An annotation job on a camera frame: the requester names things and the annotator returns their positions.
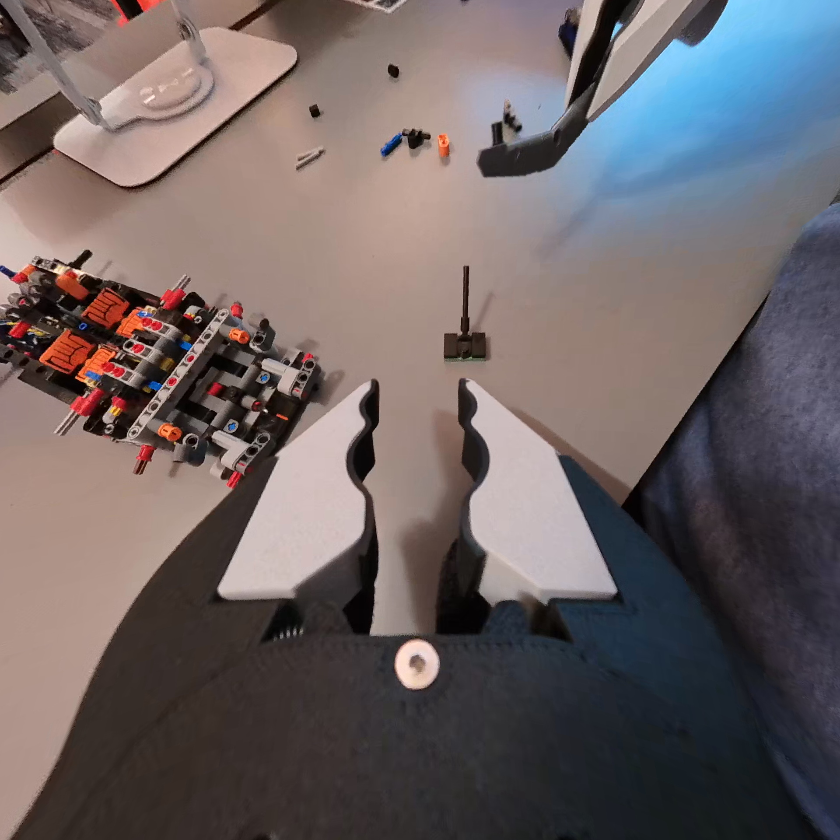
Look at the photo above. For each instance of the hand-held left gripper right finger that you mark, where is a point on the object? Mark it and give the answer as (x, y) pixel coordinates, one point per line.
(538, 525)

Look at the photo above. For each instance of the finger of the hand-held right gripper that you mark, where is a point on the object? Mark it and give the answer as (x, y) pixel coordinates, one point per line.
(587, 46)
(649, 33)

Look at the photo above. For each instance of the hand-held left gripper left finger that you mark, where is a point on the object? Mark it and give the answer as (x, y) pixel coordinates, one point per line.
(308, 518)

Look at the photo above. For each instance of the dark grey lego beam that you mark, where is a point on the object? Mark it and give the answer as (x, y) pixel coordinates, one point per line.
(518, 154)

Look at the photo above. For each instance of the black lego piece with axle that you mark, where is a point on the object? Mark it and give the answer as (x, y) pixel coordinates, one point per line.
(464, 344)

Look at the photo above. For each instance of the multicoloured lego car chassis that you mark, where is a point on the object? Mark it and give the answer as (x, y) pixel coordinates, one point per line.
(131, 354)

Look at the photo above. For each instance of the black and white lego piece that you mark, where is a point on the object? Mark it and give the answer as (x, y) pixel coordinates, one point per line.
(505, 121)

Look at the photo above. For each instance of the orange lego connector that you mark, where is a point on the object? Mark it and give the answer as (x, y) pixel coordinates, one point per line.
(444, 145)

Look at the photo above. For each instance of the black lego connector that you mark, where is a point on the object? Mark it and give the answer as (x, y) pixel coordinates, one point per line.
(413, 138)

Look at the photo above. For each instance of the blue lego pin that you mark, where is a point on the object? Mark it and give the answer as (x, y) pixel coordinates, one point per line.
(391, 144)

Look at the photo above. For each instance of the small dark blue object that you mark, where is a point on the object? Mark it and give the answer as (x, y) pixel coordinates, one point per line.
(568, 33)

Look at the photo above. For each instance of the printed paper sheet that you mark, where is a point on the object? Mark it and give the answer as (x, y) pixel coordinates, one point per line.
(380, 4)

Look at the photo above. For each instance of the person's blue sleeve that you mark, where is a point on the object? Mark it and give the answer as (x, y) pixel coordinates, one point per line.
(754, 492)

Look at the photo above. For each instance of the grey monitor stand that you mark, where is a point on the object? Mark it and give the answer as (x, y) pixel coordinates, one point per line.
(216, 72)

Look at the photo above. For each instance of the red and black object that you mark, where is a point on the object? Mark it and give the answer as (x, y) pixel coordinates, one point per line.
(141, 3)

